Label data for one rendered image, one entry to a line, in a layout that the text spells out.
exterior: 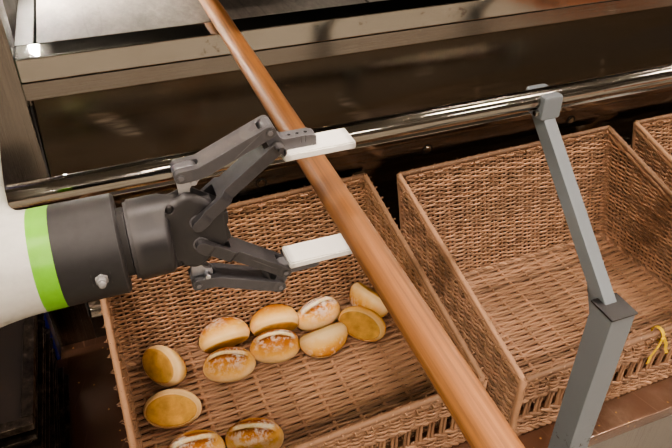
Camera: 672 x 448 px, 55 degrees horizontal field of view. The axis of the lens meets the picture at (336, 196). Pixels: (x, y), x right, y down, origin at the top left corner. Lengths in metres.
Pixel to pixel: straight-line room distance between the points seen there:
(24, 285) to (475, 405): 0.36
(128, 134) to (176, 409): 0.48
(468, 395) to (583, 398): 0.59
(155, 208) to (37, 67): 0.56
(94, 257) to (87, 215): 0.04
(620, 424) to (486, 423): 0.87
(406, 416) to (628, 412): 0.46
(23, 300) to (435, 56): 0.94
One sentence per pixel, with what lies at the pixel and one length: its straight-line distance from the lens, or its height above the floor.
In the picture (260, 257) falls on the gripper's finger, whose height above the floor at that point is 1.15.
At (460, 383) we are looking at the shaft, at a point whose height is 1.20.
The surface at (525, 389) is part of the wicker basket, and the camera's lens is 1.14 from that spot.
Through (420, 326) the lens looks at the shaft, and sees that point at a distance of 0.51.
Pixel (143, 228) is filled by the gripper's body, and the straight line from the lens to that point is 0.59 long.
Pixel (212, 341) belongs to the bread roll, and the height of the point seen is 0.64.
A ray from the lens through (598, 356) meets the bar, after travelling 0.99.
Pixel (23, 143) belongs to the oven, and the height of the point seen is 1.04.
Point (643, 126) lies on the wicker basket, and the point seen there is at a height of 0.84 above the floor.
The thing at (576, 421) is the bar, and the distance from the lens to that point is 1.09.
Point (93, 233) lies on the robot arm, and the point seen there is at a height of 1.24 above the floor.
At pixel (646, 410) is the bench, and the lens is 1.36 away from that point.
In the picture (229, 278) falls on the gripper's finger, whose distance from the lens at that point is 0.66.
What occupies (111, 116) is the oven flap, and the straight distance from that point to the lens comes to 1.17.
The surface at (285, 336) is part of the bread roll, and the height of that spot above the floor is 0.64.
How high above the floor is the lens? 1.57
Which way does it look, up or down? 35 degrees down
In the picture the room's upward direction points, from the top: straight up
